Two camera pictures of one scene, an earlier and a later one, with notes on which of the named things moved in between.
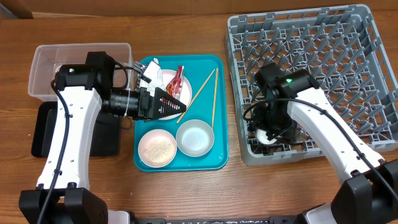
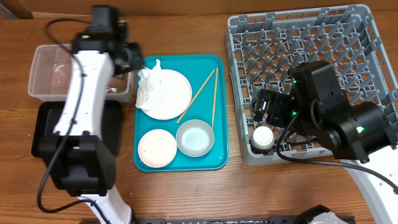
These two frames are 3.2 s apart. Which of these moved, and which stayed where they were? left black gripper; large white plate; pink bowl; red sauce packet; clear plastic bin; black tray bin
Moved: red sauce packet; left black gripper
Stayed: large white plate; black tray bin; pink bowl; clear plastic bin
